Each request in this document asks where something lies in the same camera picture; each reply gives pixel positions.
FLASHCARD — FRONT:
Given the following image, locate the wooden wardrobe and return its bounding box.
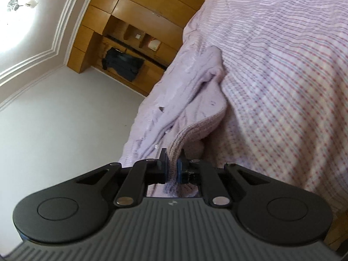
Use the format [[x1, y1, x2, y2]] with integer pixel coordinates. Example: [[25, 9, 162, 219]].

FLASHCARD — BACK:
[[67, 0, 205, 96]]

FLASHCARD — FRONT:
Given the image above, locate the white orange container on shelf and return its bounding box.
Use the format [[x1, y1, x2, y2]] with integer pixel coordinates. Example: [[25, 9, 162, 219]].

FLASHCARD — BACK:
[[147, 38, 161, 52]]

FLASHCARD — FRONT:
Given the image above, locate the pink checked bed sheet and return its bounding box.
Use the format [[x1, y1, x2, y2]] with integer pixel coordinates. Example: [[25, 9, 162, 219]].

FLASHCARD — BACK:
[[185, 0, 347, 213]]

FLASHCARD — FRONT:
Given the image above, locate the black hanging garment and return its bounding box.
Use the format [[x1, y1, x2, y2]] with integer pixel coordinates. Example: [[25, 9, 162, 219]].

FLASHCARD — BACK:
[[101, 47, 144, 82]]

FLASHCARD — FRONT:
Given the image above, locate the lilac knitted sweater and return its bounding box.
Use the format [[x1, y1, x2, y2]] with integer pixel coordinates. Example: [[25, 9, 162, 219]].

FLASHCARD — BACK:
[[120, 46, 227, 197]]

